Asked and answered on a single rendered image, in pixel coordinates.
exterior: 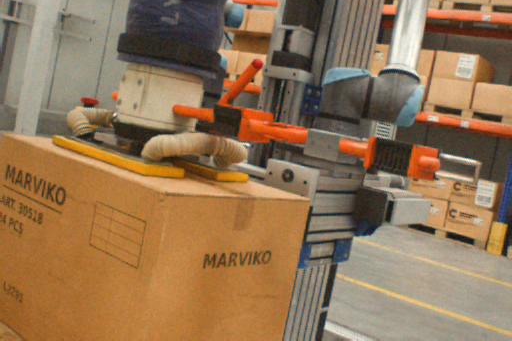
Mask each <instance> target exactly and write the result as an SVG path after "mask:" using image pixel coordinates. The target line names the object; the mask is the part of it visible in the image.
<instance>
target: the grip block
mask: <svg viewBox="0 0 512 341"><path fill-rule="evenodd" d="M251 119H252V120H256V121H261V122H266V120H268V121H273V114H272V113H267V112H263V111H258V110H253V109H249V108H245V107H244V108H243V107H234V106H230V105H226V104H221V103H217V102H215V104H214V107H213V113H212V117H211V127H210V133H215V134H221V135H227V136H233V137H238V139H240V140H246V141H252V142H259V143H265V144H268V142H269V138H264V137H263V134H260V133H256V132H252V131H249V130H248V129H247V123H248V121H249V120H251Z"/></svg>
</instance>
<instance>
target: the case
mask: <svg viewBox="0 0 512 341"><path fill-rule="evenodd" d="M310 201H311V200H310V199H308V198H305V197H303V196H299V195H296V194H293V193H290V192H286V191H281V190H277V189H274V188H271V187H268V186H264V185H262V184H258V183H255V182H252V181H247V182H245V183H243V182H230V181H216V180H211V179H208V178H204V177H201V176H199V175H196V174H193V173H190V172H187V171H184V176H183V178H181V179H176V178H163V177H150V176H143V175H141V174H138V173H135V172H133V171H130V170H127V169H122V168H119V167H116V166H115V165H112V164H109V163H107V162H104V161H101V160H99V159H93V158H91V157H89V156H86V155H83V154H81V153H78V152H75V151H73V150H70V149H65V148H62V147H60V146H58V145H55V144H53V143H52V139H48V138H40V137H33V136H25V135H17V134H10V133H3V134H2V139H1V144H0V321H2V322H3V323H4V324H5V325H6V326H8V327H9V328H10V329H11V330H13V331H14V332H16V333H17V334H18V336H20V337H21V338H22V339H25V341H282V335H283V330H284V326H285V322H286V317H287V313H288V308H289V305H290V300H291V296H292V287H293V282H294V278H295V273H296V269H297V264H298V260H299V255H300V251H301V246H302V241H303V238H304V229H305V224H306V220H307V215H308V211H309V206H310Z"/></svg>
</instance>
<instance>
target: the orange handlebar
mask: <svg viewBox="0 0 512 341"><path fill-rule="evenodd" d="M117 95H118V91H114V92H113V93H112V94H111V98H112V100H117ZM172 112H173V113H174V114H176V115H180V116H183V117H188V118H196V119H200V120H203V121H208V122H211V117H212V113H213V111H211V109H209V108H204V107H201V108H197V107H187V106H182V105H179V104H176V105H174V106H173V107H172ZM295 126H296V125H294V124H291V125H287V124H284V122H281V121H279V123H277V122H273V121H268V120H266V122H261V121H256V120H252V119H251V120H249V121H248V123H247V129H248V130H249V131H252V132H256V133H260V134H263V137H264V138H273V139H275V141H284V142H287V144H293V143H296V144H302V145H305V140H306V138H307V132H308V131H306V130H307V128H300V127H295ZM267 135H268V136H267ZM338 146H339V149H340V151H341V152H344V153H348V154H352V155H356V156H360V157H364V158H365V155H366V150H367V146H368V144H366V143H363V142H358V141H352V140H347V139H343V140H342V141H341V142H340V144H339V145H338ZM418 168H419V169H420V170H424V171H429V172H435V171H437V170H438V169H439V168H440V162H439V160H438V159H435V158H430V157H425V156H423V157H421V158H420V159H419V162H418Z"/></svg>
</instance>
